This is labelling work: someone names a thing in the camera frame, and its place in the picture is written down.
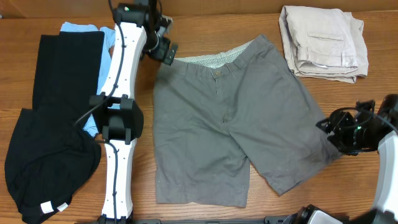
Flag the light blue shirt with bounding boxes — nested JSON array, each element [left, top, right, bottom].
[[59, 22, 116, 137]]

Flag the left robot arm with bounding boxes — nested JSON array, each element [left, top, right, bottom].
[[89, 0, 178, 223]]

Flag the black garment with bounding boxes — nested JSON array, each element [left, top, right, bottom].
[[4, 31, 104, 223]]

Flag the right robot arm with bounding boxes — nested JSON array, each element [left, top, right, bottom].
[[316, 94, 397, 223]]

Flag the grey shorts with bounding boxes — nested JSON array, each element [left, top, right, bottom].
[[153, 35, 340, 207]]

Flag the folded beige pants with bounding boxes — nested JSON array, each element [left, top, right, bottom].
[[279, 6, 369, 83]]

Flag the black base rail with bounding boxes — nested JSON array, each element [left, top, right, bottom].
[[132, 214, 296, 224]]

